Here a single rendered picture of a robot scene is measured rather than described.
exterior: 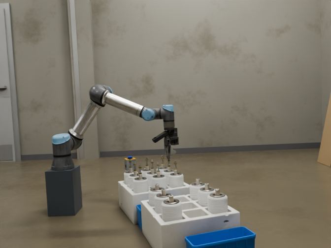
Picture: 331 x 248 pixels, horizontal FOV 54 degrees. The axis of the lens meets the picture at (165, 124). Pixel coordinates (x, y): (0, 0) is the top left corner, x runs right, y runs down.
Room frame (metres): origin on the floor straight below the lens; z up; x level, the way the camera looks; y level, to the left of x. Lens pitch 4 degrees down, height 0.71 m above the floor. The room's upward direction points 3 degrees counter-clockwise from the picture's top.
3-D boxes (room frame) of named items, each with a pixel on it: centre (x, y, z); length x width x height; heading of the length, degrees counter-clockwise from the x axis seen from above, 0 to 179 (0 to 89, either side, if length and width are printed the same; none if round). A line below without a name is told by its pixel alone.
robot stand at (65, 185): (2.17, 0.71, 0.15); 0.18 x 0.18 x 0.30; 88
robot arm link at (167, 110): (2.17, -0.02, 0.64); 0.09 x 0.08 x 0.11; 79
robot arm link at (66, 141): (2.18, 0.71, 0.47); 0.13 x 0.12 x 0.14; 169
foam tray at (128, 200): (2.12, 0.10, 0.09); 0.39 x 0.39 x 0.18; 21
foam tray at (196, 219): (1.62, -0.09, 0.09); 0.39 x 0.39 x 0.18; 18
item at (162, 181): (2.01, 0.06, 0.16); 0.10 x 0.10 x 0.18
